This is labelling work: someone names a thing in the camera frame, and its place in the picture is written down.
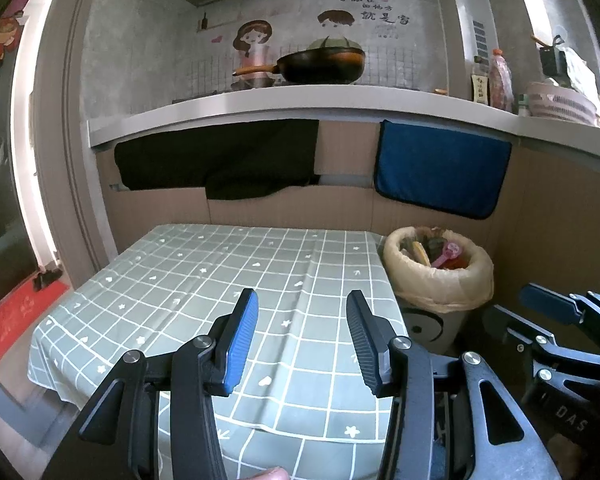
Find white kitchen counter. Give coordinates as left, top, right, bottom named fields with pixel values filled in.
left=87, top=84, right=600, bottom=181

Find black knife block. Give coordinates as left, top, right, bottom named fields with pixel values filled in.
left=539, top=35, right=566, bottom=78

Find cartoon girl wall sticker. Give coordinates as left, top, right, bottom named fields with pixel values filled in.
left=232, top=19, right=273, bottom=83

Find blue hanging cloth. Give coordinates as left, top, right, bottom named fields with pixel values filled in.
left=373, top=120, right=513, bottom=221

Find white plastic bag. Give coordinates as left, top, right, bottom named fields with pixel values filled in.
left=562, top=46, right=600, bottom=111

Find black shoes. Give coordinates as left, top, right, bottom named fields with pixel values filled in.
left=32, top=270, right=63, bottom=291

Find black lettering wall sticker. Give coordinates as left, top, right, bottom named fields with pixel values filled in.
left=337, top=0, right=411, bottom=38

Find red door mat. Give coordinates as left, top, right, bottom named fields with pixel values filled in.
left=0, top=280, right=72, bottom=368

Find pink plastic basket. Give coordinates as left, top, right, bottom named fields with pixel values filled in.
left=525, top=81, right=600, bottom=126

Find black hanging cloth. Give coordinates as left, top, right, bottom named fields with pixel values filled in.
left=114, top=119, right=321, bottom=202

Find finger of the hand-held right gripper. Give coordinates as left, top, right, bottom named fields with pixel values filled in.
left=519, top=282, right=600, bottom=356
left=482, top=305, right=600, bottom=378

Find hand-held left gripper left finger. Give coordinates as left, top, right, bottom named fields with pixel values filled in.
left=40, top=287, right=260, bottom=480

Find brown sauce bottle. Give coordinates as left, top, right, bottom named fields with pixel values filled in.
left=470, top=55, right=490, bottom=106

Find black wok wooden handle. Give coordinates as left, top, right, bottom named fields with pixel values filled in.
left=231, top=46, right=367, bottom=86

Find person's left hand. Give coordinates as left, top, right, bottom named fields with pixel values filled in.
left=240, top=466, right=291, bottom=480

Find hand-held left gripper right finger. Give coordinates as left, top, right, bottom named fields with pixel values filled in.
left=346, top=290, right=563, bottom=480

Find pink bottle orange cap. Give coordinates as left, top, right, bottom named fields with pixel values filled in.
left=489, top=49, right=515, bottom=112

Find green checked tablecloth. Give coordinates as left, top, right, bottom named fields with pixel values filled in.
left=27, top=224, right=411, bottom=480

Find grey trash bin beige liner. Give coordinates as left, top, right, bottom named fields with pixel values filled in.
left=382, top=226, right=496, bottom=356

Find cartoon boy wall sticker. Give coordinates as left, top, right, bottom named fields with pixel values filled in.
left=307, top=9, right=363, bottom=51

